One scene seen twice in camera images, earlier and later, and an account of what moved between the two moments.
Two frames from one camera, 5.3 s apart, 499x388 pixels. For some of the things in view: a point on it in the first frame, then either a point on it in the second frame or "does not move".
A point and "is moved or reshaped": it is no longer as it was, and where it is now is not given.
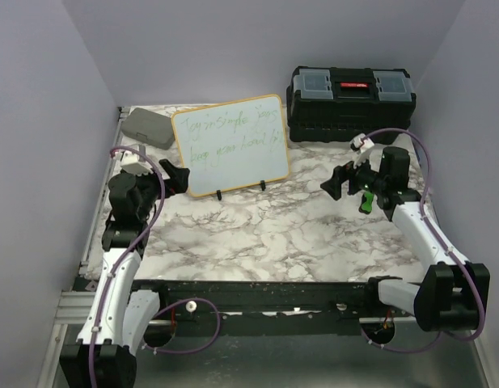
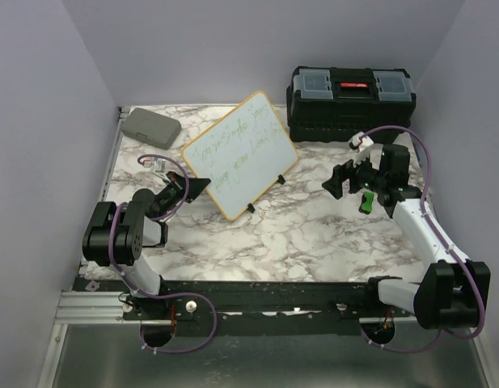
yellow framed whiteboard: [234, 144] is moved or reshaped
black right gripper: [342, 173] does not move
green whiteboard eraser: [366, 207] does not move
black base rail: [276, 308] does not move
